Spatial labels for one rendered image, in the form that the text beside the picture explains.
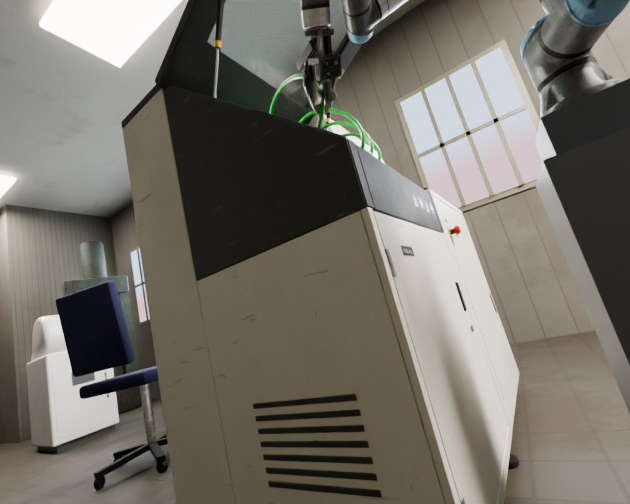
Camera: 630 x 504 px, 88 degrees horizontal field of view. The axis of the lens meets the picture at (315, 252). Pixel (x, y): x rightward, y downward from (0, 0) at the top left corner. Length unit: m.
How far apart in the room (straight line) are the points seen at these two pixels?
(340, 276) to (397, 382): 0.23
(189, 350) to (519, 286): 2.71
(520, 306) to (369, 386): 2.61
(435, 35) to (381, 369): 3.59
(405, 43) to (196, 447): 3.80
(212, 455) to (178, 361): 0.28
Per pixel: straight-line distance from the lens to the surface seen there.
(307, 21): 1.02
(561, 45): 0.97
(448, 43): 3.89
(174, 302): 1.12
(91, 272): 5.89
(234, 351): 0.93
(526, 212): 3.25
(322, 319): 0.73
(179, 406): 1.17
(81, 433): 4.22
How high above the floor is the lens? 0.60
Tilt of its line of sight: 11 degrees up
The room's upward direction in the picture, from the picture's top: 14 degrees counter-clockwise
